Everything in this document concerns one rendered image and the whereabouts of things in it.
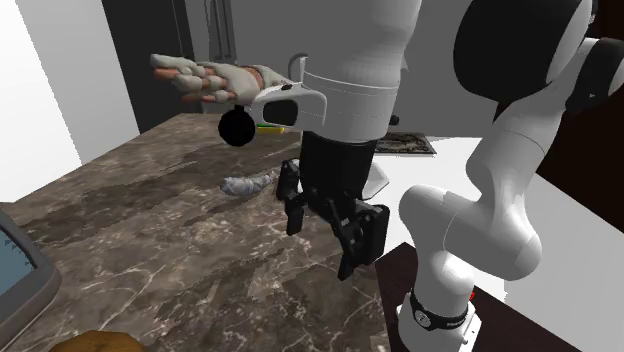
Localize dark patterned flat tray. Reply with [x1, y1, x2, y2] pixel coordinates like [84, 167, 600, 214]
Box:
[374, 131, 437, 157]

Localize grey and orange glove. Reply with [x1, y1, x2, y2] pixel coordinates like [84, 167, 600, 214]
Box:
[149, 53, 295, 106]

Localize grey tablet with blue screen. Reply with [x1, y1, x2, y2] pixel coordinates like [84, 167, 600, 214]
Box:
[0, 203, 63, 345]

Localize dark door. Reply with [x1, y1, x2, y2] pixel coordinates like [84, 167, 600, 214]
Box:
[101, 0, 202, 134]

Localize brown lumpy object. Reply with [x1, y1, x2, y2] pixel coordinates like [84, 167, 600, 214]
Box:
[48, 329, 148, 352]

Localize grey wrapped bundle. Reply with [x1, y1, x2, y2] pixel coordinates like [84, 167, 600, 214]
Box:
[219, 172, 276, 198]

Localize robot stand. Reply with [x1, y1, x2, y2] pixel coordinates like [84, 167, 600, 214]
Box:
[374, 242, 584, 352]

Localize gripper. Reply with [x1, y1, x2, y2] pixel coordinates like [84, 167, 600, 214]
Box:
[275, 130, 392, 282]

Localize black round object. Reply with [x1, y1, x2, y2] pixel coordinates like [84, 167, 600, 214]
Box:
[217, 104, 258, 148]

